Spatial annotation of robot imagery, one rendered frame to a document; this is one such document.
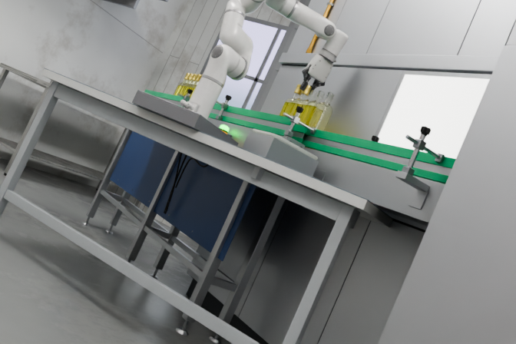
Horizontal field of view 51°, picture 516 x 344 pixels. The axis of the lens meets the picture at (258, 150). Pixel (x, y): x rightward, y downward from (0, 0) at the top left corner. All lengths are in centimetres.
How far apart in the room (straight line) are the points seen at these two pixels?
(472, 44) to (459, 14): 18
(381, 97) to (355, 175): 48
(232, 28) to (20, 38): 308
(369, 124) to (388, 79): 20
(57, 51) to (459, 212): 436
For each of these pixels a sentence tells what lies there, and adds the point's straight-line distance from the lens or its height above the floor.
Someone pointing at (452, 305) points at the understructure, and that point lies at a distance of 135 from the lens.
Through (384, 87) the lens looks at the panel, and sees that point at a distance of 229.
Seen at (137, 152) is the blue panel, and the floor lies 57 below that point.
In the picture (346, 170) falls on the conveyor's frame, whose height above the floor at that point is 83.
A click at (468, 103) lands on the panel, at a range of 201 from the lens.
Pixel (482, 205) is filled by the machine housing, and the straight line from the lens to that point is 138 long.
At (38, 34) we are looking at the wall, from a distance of 513.
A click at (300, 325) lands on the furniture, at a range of 175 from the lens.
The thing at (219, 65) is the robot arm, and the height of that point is 102.
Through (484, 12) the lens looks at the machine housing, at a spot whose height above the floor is 158.
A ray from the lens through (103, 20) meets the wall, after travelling 553.
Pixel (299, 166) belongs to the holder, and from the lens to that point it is 194.
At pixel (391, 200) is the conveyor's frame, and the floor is 78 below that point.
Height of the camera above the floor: 62
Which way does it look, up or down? 4 degrees up
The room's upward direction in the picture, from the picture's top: 24 degrees clockwise
